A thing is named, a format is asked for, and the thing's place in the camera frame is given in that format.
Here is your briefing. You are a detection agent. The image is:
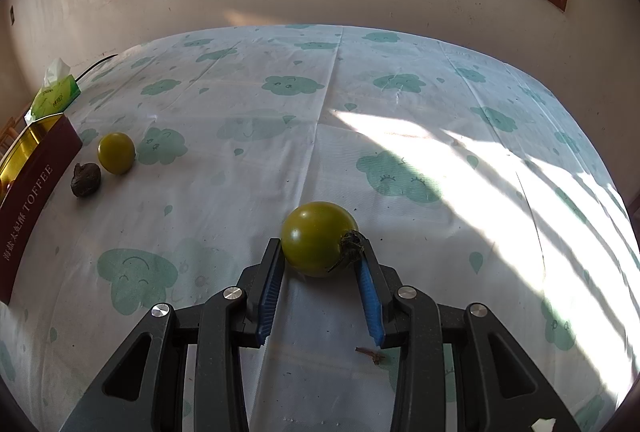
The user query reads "black cable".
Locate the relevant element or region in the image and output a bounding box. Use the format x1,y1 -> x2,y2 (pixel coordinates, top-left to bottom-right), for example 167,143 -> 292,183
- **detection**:
75,54 -> 119,80

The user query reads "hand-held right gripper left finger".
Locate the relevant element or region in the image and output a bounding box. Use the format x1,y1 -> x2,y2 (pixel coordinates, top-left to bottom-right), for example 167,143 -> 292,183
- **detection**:
60,238 -> 287,432

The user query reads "maroon rectangular tin box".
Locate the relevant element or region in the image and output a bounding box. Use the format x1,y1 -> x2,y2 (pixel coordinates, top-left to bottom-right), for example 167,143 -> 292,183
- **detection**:
0,115 -> 84,304

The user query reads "green tomato without stem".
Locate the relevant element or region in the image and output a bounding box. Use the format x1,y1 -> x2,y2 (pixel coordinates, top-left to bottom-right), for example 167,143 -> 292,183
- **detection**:
97,132 -> 136,176

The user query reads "cloud print tablecloth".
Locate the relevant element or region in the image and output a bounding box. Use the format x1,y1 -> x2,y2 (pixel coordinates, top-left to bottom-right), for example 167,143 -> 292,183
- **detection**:
0,25 -> 640,432

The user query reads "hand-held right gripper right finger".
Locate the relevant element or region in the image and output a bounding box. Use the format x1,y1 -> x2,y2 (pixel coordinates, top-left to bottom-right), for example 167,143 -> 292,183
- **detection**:
352,236 -> 583,432

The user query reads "green tomato with stem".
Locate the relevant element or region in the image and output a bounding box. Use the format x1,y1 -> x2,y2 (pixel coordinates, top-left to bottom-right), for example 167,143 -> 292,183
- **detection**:
280,201 -> 368,278

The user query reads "wooden chair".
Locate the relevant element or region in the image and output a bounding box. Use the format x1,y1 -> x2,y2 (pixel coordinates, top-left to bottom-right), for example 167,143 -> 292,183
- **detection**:
0,116 -> 21,153

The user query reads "small dried date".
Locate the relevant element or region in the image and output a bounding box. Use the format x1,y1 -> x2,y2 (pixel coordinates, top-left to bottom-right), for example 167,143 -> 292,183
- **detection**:
70,162 -> 103,198

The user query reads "green tissue pack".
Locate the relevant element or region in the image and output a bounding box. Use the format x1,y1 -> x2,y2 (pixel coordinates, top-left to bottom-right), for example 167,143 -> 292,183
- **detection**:
24,58 -> 81,123

